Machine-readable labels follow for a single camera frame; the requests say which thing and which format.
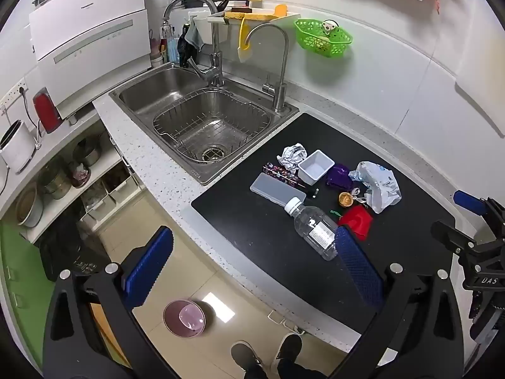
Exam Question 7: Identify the green plastic basket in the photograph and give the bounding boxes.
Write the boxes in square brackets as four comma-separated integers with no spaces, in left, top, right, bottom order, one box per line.
[294,18,354,59]

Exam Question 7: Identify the white square container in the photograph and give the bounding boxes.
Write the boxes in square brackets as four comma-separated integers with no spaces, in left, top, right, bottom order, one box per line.
[298,150,336,186]

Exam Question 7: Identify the person's right shoe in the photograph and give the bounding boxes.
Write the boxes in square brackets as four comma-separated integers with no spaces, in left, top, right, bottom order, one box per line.
[274,334,304,368]

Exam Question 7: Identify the patterned candy wrapper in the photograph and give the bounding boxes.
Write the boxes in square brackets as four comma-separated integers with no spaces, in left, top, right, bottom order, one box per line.
[264,162,306,189]

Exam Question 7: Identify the small gooseneck faucet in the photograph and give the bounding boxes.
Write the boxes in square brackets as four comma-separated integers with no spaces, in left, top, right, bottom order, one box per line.
[245,24,290,112]

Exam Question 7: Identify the enamel basin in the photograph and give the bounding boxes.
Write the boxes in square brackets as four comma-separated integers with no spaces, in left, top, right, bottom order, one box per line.
[16,185,44,228]

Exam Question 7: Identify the orange floor mat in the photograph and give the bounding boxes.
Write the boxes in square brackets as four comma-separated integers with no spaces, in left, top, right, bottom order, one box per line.
[89,302,133,368]

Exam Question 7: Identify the person's left shoe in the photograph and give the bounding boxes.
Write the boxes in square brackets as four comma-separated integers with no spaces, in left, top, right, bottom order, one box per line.
[231,341,263,370]

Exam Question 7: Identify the blue bottle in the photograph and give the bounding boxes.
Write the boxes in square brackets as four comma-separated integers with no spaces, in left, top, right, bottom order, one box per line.
[166,26,181,64]

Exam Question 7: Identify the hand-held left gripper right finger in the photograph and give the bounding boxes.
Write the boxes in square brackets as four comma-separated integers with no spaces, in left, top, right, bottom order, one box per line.
[327,225,464,379]

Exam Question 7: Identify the white countertop dishwasher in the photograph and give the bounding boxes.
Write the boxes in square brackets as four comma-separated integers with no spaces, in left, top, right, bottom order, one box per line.
[28,0,152,119]

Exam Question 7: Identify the white hanging caddy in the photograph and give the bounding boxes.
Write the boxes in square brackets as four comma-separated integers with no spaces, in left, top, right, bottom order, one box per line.
[193,14,229,45]

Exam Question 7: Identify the white wall rack tray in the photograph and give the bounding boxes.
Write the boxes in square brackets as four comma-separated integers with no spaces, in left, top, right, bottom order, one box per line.
[207,8,300,25]

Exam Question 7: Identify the person's shoe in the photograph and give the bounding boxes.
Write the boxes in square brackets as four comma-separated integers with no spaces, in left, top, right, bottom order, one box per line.
[274,334,304,368]
[231,341,263,370]

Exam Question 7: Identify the white cylindrical pot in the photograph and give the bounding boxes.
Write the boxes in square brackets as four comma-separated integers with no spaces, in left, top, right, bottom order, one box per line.
[0,119,34,173]

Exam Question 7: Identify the white storage bin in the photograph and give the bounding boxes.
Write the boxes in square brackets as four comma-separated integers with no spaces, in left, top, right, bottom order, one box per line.
[81,182,116,222]
[106,164,139,202]

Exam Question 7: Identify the clear plastic bottle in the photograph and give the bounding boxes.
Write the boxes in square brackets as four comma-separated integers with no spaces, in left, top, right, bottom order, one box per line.
[284,196,341,261]

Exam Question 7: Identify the translucent plastic box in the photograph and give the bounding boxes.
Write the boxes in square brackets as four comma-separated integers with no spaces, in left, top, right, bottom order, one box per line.
[250,171,307,208]

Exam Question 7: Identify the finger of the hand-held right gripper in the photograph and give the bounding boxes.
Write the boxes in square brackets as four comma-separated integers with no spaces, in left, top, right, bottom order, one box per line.
[431,221,478,254]
[453,190,505,238]

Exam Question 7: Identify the metal steamer pot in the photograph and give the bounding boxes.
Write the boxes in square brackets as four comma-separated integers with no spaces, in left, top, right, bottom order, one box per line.
[37,164,74,200]

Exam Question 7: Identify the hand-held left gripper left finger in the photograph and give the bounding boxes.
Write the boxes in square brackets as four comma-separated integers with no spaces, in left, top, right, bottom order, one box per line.
[43,226,186,379]

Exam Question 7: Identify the purple wrapper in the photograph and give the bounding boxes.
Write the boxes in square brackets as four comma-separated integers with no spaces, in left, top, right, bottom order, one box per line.
[326,164,356,190]

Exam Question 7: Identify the red packet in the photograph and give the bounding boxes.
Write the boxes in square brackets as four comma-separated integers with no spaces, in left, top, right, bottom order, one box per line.
[338,204,374,241]

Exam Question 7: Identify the grey dish cloth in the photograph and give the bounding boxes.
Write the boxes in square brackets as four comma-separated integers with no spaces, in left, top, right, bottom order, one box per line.
[183,21,206,52]

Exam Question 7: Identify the person's legs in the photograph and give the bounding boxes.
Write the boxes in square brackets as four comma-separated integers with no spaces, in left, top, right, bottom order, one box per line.
[242,357,328,379]

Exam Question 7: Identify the wall power outlet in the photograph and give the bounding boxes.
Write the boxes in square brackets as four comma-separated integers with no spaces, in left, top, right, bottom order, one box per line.
[0,81,31,108]

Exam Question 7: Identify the black bag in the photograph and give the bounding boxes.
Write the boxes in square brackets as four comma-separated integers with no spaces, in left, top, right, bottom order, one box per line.
[37,201,113,283]

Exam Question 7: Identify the stainless steel sink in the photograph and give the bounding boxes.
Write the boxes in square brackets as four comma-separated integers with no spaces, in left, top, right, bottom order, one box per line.
[109,63,300,185]

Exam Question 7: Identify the wire drain basket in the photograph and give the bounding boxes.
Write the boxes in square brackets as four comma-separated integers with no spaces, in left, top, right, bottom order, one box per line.
[153,89,272,163]

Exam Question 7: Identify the white plastic bag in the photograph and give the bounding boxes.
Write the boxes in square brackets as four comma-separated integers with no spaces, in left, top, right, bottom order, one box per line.
[348,161,402,214]

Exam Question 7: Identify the red kettle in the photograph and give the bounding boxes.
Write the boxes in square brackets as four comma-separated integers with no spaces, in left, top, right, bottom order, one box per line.
[32,89,62,134]

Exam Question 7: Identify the tall chrome faucet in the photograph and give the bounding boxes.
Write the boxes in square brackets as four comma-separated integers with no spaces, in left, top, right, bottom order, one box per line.
[163,0,225,87]

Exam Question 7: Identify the flat yellow sponge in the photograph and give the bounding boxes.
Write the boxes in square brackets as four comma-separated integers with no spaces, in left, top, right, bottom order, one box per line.
[224,11,274,21]

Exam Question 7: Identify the white shelf unit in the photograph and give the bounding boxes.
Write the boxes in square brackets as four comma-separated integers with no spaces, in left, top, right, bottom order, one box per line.
[0,106,140,242]

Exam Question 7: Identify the pink trash bin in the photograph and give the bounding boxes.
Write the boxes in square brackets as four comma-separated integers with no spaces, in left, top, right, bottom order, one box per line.
[163,299,208,339]

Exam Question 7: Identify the patterned bowl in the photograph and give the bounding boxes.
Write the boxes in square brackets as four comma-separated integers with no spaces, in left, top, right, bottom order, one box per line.
[70,162,92,189]

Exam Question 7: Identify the green cabinet door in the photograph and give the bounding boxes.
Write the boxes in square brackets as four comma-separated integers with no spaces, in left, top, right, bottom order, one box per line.
[0,219,45,368]

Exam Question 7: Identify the crumpled silver foil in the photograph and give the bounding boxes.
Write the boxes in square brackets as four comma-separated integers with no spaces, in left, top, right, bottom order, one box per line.
[277,143,309,174]

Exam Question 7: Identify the black cloth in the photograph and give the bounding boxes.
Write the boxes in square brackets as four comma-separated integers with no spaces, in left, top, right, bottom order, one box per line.
[177,33,199,68]

